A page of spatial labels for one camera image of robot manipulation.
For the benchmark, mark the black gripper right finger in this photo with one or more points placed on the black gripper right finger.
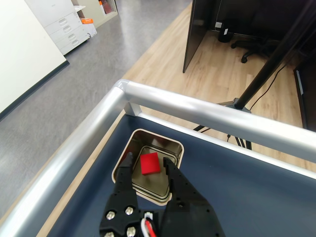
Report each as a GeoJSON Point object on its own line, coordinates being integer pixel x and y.
{"type": "Point", "coordinates": [190, 214]}

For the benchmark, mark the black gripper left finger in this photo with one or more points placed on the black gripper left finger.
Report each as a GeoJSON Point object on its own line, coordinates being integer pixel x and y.
{"type": "Point", "coordinates": [123, 197]}

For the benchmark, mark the red cube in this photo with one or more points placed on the red cube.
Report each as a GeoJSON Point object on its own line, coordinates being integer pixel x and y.
{"type": "Point", "coordinates": [150, 164]}

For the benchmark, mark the beige square metal container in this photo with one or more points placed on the beige square metal container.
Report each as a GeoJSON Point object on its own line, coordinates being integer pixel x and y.
{"type": "Point", "coordinates": [150, 185]}

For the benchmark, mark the dark blue table mat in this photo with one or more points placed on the dark blue table mat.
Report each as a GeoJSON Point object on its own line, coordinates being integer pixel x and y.
{"type": "Point", "coordinates": [247, 197]}

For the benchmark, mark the black tripod stand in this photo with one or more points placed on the black tripod stand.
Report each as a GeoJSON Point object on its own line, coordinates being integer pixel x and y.
{"type": "Point", "coordinates": [267, 71]}

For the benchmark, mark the dark furniture panel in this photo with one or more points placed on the dark furniture panel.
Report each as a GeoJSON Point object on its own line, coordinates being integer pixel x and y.
{"type": "Point", "coordinates": [309, 98]}

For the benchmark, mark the dark desk with partition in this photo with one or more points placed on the dark desk with partition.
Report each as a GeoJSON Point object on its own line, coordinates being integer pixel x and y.
{"type": "Point", "coordinates": [195, 37]}

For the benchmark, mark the white drawer cabinet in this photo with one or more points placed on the white drawer cabinet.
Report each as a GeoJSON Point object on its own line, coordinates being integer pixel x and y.
{"type": "Point", "coordinates": [64, 29]}

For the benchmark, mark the black office chair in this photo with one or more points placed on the black office chair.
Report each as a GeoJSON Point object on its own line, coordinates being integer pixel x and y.
{"type": "Point", "coordinates": [247, 45]}

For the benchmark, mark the orange box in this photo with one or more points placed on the orange box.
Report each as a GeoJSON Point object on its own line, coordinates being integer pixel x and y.
{"type": "Point", "coordinates": [87, 21]}

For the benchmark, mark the beige cabinet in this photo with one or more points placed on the beige cabinet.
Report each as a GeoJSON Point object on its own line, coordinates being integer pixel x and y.
{"type": "Point", "coordinates": [98, 17]}

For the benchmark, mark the black waste bin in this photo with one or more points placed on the black waste bin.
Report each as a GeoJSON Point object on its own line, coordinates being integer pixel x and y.
{"type": "Point", "coordinates": [224, 35]}

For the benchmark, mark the white wall socket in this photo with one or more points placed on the white wall socket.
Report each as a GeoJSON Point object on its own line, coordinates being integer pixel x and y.
{"type": "Point", "coordinates": [218, 24]}

